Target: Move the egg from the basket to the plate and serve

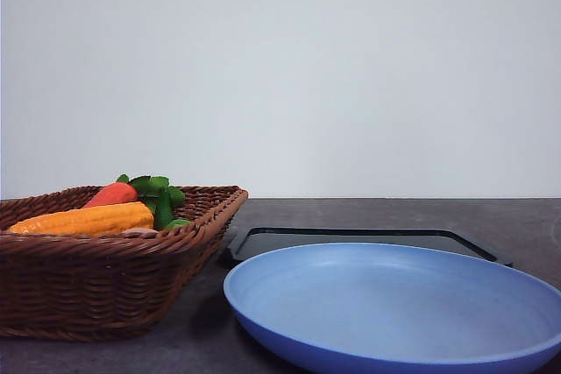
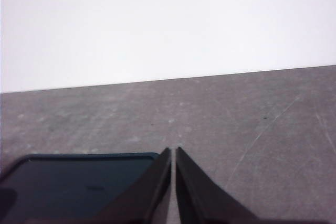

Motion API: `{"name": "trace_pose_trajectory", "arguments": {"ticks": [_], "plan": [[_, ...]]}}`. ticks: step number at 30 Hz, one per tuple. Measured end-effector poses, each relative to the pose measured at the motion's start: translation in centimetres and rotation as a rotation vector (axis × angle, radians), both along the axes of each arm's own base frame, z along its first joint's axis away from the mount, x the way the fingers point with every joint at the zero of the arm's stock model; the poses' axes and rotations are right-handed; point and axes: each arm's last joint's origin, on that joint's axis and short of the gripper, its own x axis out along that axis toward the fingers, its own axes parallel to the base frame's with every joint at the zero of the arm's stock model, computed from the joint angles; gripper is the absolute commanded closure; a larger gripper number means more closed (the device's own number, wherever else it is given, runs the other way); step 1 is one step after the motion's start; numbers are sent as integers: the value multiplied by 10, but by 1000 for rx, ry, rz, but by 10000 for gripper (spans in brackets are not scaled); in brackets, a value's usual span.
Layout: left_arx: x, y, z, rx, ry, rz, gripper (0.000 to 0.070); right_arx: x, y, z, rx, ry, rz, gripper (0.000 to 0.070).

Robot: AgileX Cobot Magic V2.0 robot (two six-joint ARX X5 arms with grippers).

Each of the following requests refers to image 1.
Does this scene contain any brown egg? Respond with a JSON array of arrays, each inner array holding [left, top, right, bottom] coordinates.
[[122, 228, 159, 236]]

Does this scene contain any blue plate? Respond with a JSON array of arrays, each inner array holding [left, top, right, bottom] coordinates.
[[224, 243, 561, 374]]

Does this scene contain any brown wicker basket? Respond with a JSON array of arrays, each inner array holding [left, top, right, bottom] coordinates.
[[0, 185, 249, 342]]

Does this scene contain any black serving tray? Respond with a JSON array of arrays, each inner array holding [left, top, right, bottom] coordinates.
[[226, 227, 513, 277]]

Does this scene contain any green leafy toy vegetable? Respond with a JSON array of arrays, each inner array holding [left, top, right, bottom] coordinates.
[[117, 174, 190, 229]]

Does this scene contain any orange toy carrot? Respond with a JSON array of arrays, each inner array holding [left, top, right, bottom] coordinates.
[[83, 181, 138, 208]]

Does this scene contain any yellow toy corn cob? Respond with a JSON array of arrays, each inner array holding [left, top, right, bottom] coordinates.
[[7, 201, 154, 236]]

